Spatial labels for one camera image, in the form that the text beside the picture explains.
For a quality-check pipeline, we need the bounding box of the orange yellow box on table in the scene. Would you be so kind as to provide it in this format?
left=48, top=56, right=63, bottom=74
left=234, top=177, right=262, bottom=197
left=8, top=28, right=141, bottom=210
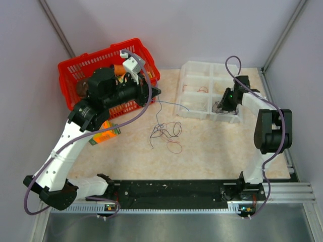
left=89, top=120, right=121, bottom=146

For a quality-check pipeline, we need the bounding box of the blue wire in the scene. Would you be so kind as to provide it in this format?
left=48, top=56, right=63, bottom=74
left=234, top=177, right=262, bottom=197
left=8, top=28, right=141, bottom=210
left=150, top=78, right=190, bottom=149

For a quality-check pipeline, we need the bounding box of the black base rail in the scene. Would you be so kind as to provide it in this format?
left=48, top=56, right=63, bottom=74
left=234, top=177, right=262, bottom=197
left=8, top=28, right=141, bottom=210
left=100, top=179, right=265, bottom=209

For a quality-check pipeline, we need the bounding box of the brown round item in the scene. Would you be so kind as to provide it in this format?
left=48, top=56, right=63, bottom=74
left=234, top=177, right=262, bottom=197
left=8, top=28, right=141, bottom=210
left=76, top=79, right=88, bottom=97

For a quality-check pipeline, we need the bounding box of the clear compartment tray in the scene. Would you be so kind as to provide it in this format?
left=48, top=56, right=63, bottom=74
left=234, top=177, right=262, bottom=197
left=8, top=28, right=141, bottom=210
left=175, top=61, right=243, bottom=124

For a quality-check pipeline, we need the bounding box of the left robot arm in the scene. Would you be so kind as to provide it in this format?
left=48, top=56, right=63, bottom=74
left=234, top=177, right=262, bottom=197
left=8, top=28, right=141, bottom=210
left=23, top=67, right=161, bottom=210

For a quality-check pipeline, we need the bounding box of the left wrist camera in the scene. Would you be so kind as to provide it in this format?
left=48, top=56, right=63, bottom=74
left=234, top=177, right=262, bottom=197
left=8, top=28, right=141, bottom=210
left=120, top=50, right=146, bottom=81

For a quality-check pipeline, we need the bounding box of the orange wire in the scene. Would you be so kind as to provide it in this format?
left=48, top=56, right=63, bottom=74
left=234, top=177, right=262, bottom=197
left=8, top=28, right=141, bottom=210
left=183, top=85, right=209, bottom=94

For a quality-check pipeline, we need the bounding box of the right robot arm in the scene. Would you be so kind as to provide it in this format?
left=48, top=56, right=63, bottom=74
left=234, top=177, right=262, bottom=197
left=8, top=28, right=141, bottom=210
left=217, top=76, right=293, bottom=200

